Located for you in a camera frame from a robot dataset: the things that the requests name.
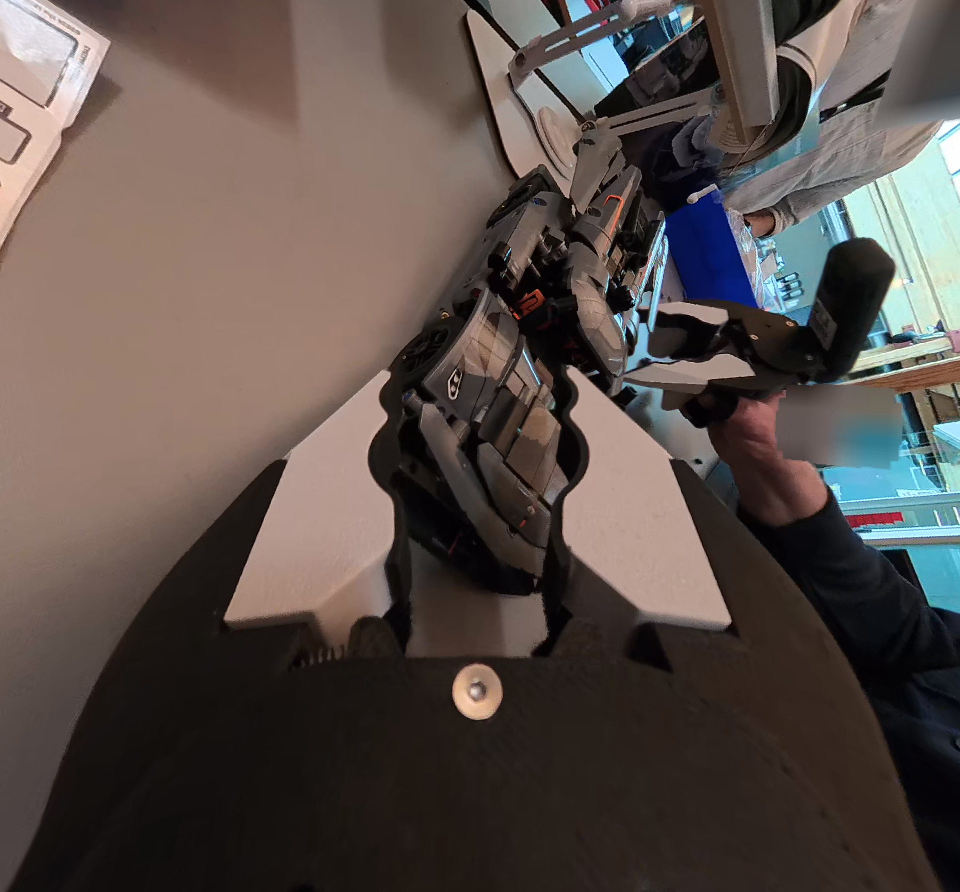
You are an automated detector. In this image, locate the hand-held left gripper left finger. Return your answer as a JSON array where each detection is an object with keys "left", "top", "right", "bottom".
[{"left": 222, "top": 370, "right": 414, "bottom": 626}]

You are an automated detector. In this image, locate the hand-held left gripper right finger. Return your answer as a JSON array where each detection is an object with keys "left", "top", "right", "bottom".
[{"left": 543, "top": 365, "right": 734, "bottom": 630}]

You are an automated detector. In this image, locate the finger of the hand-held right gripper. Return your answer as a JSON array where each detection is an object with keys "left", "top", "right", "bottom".
[
  {"left": 619, "top": 350, "right": 757, "bottom": 392},
  {"left": 645, "top": 299, "right": 736, "bottom": 362}
]

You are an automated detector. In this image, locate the grey toy brick car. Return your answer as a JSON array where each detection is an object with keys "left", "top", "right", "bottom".
[{"left": 390, "top": 130, "right": 672, "bottom": 596}]

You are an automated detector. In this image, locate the person's right hand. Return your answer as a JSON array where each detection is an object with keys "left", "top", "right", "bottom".
[{"left": 707, "top": 391, "right": 828, "bottom": 527}]

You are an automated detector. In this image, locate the blue plastic bin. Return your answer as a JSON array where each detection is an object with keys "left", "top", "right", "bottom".
[{"left": 663, "top": 190, "right": 759, "bottom": 308}]

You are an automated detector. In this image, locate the white stand base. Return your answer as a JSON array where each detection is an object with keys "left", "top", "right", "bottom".
[{"left": 465, "top": 0, "right": 785, "bottom": 206}]

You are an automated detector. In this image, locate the white printed sheet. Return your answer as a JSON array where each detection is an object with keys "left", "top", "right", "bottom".
[{"left": 0, "top": 0, "right": 112, "bottom": 248}]

